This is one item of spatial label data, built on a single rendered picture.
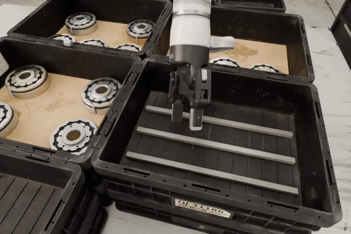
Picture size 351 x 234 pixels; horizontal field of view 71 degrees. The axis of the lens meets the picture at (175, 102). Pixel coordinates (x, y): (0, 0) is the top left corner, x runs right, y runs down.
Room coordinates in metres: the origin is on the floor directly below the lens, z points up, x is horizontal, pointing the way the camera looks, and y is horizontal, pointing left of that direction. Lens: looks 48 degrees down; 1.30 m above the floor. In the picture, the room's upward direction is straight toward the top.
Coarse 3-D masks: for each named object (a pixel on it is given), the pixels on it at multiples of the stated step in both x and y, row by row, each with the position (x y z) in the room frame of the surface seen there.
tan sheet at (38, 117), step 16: (64, 80) 0.50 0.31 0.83; (80, 80) 0.50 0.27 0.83; (0, 96) 0.44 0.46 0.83; (48, 96) 0.44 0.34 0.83; (64, 96) 0.44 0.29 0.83; (80, 96) 0.44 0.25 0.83; (16, 112) 0.39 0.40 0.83; (32, 112) 0.39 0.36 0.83; (48, 112) 0.39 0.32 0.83; (64, 112) 0.39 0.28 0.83; (80, 112) 0.39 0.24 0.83; (16, 128) 0.34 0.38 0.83; (32, 128) 0.34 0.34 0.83; (48, 128) 0.34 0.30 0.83; (32, 144) 0.29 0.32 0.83; (48, 144) 0.29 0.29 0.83
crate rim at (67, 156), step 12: (60, 48) 0.52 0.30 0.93; (72, 48) 0.52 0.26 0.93; (84, 48) 0.52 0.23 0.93; (132, 60) 0.47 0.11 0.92; (132, 72) 0.42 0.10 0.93; (120, 96) 0.35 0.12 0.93; (108, 120) 0.29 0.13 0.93; (96, 132) 0.26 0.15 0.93; (0, 144) 0.23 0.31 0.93; (12, 144) 0.23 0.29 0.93; (24, 144) 0.23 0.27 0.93; (96, 144) 0.23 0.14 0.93; (48, 156) 0.21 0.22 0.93; (60, 156) 0.21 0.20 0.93; (72, 156) 0.21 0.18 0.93; (84, 156) 0.21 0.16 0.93; (84, 168) 0.20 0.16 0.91
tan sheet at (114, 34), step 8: (104, 24) 0.80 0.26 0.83; (112, 24) 0.80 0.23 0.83; (120, 24) 0.80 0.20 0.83; (64, 32) 0.74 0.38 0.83; (96, 32) 0.74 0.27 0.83; (104, 32) 0.74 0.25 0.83; (112, 32) 0.74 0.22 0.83; (120, 32) 0.74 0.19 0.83; (80, 40) 0.70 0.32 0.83; (104, 40) 0.70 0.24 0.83; (112, 40) 0.70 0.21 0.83; (120, 40) 0.70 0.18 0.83; (128, 40) 0.70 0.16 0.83
